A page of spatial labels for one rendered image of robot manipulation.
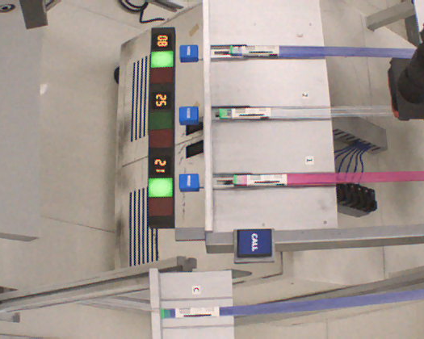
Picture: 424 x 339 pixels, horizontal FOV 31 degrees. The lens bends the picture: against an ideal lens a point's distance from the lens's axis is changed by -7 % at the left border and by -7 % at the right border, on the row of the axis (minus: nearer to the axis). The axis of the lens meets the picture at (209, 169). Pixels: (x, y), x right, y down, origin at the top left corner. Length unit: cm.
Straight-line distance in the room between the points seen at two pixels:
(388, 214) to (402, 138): 23
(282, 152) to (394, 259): 62
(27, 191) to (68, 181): 80
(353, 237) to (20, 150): 52
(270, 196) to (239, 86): 19
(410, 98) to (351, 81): 64
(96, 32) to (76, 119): 27
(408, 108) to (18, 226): 60
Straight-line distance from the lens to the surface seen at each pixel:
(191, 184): 121
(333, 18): 184
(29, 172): 116
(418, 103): 119
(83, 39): 211
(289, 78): 128
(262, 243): 115
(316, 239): 119
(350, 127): 166
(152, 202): 123
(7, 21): 122
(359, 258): 166
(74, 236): 192
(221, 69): 129
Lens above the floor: 156
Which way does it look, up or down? 43 degrees down
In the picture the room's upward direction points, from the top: 71 degrees clockwise
